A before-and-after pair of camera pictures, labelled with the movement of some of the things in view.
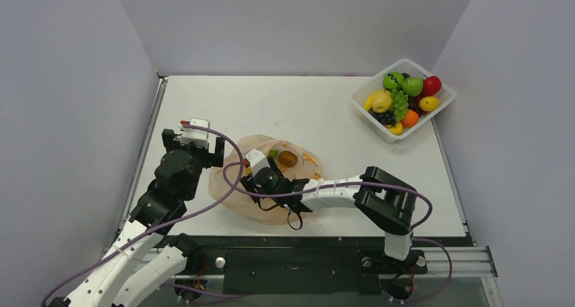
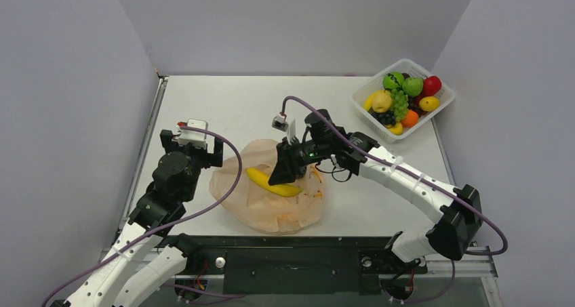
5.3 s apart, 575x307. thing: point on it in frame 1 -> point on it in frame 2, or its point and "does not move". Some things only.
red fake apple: x=431 y=85 does not move
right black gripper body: x=250 y=182 -> x=291 y=150
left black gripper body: x=199 y=156 does not move
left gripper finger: x=217 y=159 does not move
